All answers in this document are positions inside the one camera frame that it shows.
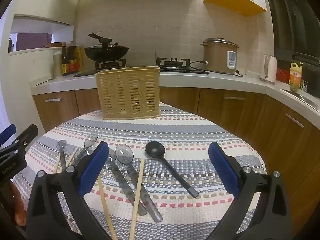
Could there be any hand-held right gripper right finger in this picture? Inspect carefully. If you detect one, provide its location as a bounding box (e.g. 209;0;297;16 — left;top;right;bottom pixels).
207;141;293;240

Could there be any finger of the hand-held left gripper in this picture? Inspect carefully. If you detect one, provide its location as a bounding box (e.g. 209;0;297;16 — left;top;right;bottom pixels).
0;124;17;147
0;124;39;159

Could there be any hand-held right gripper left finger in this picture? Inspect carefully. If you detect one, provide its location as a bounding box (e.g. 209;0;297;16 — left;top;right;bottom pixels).
26;141;118;240

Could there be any large clear grey spoon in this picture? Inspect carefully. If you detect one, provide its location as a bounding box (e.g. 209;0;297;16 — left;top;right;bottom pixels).
115;143;164;223

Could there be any black plastic spoon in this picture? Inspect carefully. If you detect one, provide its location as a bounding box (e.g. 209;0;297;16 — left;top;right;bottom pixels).
145;141;200;199

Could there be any beige plastic utensil basket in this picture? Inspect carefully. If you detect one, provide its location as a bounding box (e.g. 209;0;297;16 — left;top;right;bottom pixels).
94;66;162;120

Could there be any kitchen knife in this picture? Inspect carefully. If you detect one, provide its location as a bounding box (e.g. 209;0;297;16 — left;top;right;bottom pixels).
34;78;54;87

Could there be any wooden base cabinet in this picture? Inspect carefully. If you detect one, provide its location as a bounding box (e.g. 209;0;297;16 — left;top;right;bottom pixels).
32;87;320;240

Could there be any striped woven tablecloth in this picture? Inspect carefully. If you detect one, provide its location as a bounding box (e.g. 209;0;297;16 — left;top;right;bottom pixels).
12;102;267;240

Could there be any beige canister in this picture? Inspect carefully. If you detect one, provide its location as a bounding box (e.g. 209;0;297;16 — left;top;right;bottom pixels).
53;50;63;79

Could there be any dark sauce bottle red label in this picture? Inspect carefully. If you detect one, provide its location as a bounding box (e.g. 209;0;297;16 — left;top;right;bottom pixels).
67;40;78;75

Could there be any white kitchen countertop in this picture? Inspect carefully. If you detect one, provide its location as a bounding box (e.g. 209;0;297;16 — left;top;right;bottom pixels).
30;69;320;121

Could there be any slim yellow oil bottle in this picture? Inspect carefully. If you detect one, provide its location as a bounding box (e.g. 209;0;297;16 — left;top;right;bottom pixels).
76;46;83;72

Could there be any wooden tray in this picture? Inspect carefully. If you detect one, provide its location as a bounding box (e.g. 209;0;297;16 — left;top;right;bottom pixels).
42;42;66;49

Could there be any white electric kettle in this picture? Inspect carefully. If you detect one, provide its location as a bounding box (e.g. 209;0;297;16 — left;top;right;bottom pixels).
260;54;278;84

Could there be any red packet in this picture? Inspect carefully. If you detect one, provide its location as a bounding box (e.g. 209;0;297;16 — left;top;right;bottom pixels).
276;68;291;83

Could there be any black gas stove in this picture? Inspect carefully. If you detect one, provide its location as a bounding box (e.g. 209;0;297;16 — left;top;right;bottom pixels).
72;57;209;78

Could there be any brown rice cooker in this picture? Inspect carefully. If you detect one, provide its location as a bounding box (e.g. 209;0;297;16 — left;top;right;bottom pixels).
200;37;240;75

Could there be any black wok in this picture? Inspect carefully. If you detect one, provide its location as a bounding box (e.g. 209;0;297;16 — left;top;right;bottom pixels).
84;32;130;62

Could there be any yellow cooking oil bottle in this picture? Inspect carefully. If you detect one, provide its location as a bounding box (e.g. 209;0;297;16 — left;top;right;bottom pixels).
289;62;304;93

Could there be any dark window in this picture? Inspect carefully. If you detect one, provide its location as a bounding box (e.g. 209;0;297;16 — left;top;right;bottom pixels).
262;0;320;64

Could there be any black power cord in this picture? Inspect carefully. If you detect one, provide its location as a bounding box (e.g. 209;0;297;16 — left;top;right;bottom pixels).
189;60;244;78

